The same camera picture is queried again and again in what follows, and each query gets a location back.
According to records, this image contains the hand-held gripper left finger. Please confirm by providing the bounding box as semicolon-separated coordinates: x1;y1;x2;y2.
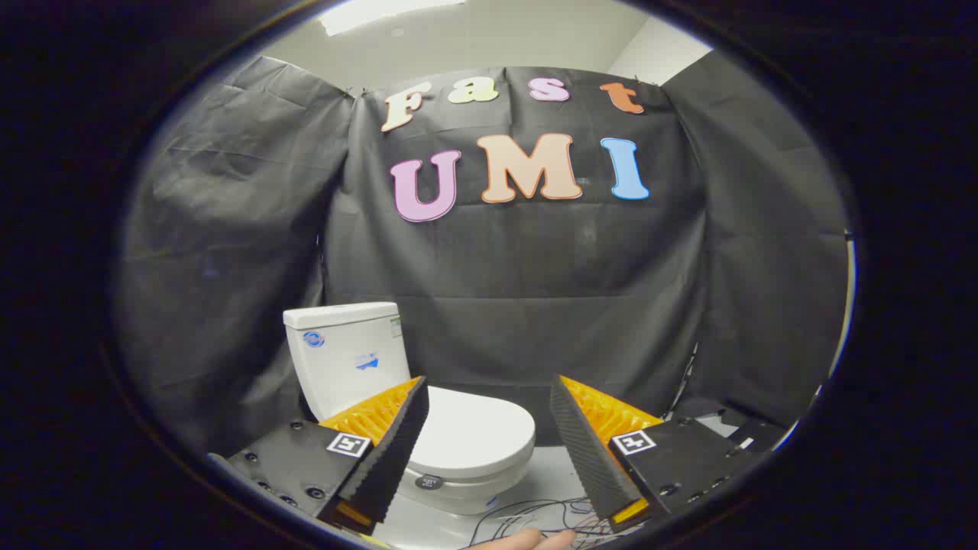
205;376;430;539

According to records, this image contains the white toilet lid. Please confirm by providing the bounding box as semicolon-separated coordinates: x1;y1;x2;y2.
405;386;536;480

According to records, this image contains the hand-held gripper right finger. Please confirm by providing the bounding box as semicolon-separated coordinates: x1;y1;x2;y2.
549;374;774;534

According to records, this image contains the black backdrop cloth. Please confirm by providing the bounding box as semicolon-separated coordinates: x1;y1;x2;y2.
115;53;853;459

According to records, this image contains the black flat box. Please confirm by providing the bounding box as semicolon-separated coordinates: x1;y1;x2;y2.
718;409;792;456

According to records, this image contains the white toilet tank cover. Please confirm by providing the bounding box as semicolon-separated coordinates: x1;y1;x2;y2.
283;302;401;332

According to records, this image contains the white toilet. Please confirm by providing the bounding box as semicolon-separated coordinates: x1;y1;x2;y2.
283;302;536;517

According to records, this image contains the tangle of thin cables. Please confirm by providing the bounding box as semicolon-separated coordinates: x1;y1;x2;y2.
466;497;636;550

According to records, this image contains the ceiling light panel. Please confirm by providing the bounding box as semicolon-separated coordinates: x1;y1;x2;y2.
317;0;467;37

